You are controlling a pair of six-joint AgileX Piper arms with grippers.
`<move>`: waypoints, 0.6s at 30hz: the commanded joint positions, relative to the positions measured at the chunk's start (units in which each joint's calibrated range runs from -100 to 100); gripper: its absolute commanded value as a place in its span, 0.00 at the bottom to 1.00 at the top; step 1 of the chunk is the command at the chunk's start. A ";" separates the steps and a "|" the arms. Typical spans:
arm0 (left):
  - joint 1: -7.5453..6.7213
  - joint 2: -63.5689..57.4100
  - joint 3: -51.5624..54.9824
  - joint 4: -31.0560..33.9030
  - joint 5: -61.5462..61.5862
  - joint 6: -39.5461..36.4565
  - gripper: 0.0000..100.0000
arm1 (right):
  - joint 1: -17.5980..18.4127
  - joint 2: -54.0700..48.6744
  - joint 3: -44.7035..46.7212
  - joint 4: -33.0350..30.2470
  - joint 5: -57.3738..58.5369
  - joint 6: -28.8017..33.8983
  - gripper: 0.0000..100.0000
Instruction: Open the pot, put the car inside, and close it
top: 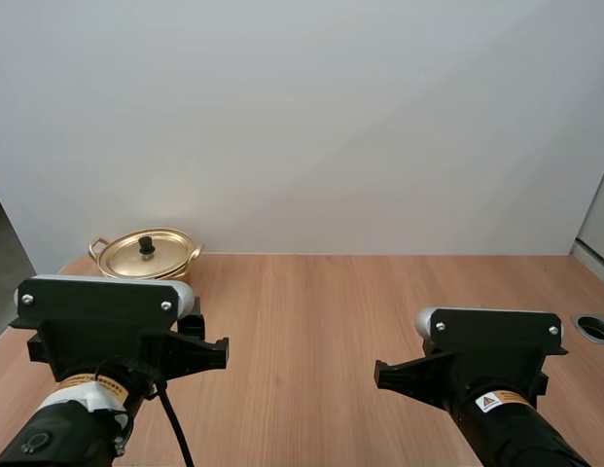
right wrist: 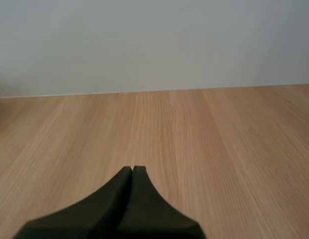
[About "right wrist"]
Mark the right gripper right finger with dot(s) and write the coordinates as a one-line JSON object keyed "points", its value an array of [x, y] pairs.
{"points": [[154, 214]]}

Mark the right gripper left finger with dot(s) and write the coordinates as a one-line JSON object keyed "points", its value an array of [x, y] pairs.
{"points": [[94, 214]]}

